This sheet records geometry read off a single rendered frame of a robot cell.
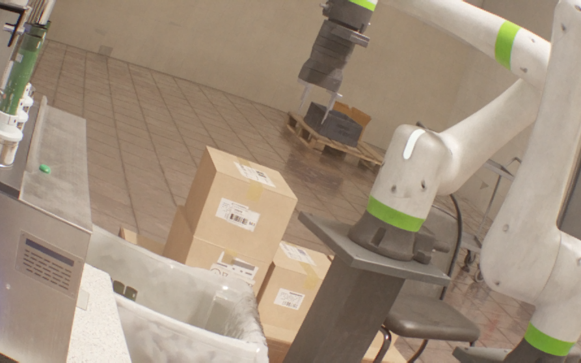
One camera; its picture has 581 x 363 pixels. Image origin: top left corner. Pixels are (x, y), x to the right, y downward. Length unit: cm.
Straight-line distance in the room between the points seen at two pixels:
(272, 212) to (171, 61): 797
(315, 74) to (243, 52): 973
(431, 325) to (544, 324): 139
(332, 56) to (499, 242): 71
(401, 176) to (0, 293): 113
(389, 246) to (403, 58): 1026
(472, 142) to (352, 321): 45
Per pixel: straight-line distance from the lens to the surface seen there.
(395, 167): 193
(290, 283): 372
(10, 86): 99
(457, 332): 283
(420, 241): 200
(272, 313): 375
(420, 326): 272
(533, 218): 134
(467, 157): 206
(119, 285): 212
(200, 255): 362
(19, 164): 105
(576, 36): 134
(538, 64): 184
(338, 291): 198
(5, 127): 99
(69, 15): 1134
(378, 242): 195
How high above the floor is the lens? 131
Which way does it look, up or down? 9 degrees down
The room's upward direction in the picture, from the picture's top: 22 degrees clockwise
